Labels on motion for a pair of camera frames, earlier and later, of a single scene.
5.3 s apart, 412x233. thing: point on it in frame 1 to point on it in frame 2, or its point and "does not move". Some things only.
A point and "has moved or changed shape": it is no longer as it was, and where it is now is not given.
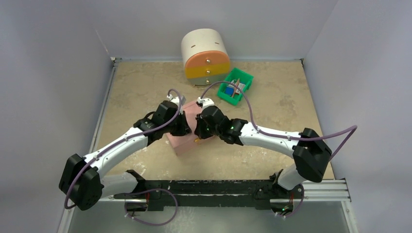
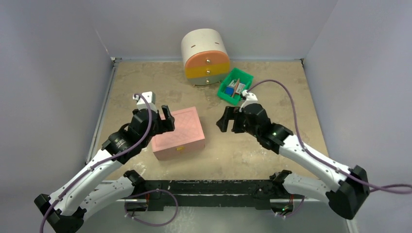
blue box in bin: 229,91 does not move
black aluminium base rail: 264,193 does not move
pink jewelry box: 180,143 has moved or changed shape
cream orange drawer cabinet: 206,57 does not move
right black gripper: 200,127 to 236,119
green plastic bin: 234,74 does not move
